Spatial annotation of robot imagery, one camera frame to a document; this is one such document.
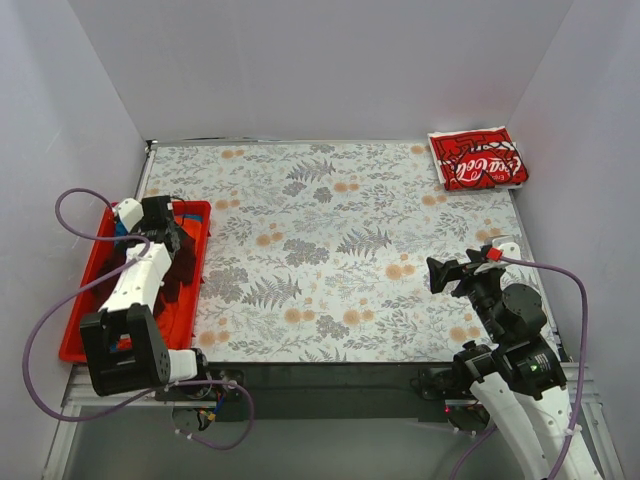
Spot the dark red t shirt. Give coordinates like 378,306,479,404
97,224,196,316

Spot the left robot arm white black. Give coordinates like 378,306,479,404
79,196,213,400

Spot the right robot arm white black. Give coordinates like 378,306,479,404
426,236,601,479

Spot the blue t shirt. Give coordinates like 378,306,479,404
114,214,202,240

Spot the orange t shirt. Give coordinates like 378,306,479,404
102,214,209,350

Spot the folded red coca-cola t shirt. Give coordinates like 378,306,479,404
428,128,530,192

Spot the floral table mat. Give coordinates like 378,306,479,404
145,143,525,362

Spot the red plastic bin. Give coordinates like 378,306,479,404
59,201,211,364

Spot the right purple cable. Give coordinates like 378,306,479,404
449,254,591,480

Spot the purple cable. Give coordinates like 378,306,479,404
449,254,591,480
21,188,255,450

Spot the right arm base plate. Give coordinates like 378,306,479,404
409,366,490,435

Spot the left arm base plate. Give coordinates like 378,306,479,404
154,368,245,402

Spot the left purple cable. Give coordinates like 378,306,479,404
21,188,255,450

